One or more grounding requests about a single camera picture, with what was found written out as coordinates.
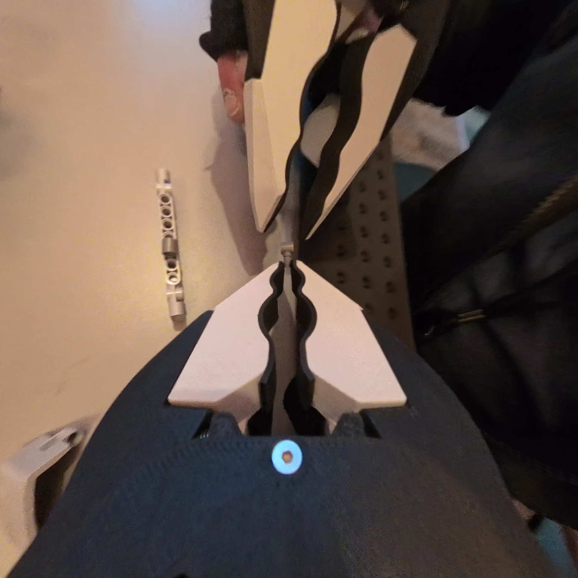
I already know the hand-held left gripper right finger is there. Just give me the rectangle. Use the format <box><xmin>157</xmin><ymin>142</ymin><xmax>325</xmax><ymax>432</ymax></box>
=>
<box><xmin>289</xmin><ymin>261</ymin><xmax>407</xmax><ymax>436</ymax></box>

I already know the grey long toy brick beam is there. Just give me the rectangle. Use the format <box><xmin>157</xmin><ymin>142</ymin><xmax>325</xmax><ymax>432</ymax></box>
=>
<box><xmin>156</xmin><ymin>168</ymin><xmax>187</xmax><ymax>322</ymax></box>

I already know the person's right hand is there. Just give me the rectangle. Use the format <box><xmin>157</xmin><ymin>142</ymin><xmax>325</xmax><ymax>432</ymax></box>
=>
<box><xmin>217</xmin><ymin>50</ymin><xmax>247</xmax><ymax>123</ymax></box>

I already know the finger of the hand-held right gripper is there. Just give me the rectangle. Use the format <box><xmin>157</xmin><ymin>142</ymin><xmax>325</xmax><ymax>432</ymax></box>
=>
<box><xmin>300</xmin><ymin>25</ymin><xmax>418</xmax><ymax>241</ymax></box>
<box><xmin>243</xmin><ymin>0</ymin><xmax>340</xmax><ymax>234</ymax></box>

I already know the grey curved toy brick panel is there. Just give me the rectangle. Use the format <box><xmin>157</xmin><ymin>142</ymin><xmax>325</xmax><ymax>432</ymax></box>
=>
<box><xmin>0</xmin><ymin>422</ymin><xmax>91</xmax><ymax>542</ymax></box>

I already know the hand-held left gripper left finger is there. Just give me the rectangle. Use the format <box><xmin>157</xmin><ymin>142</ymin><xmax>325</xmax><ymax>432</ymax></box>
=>
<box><xmin>168</xmin><ymin>263</ymin><xmax>287</xmax><ymax>436</ymax></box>

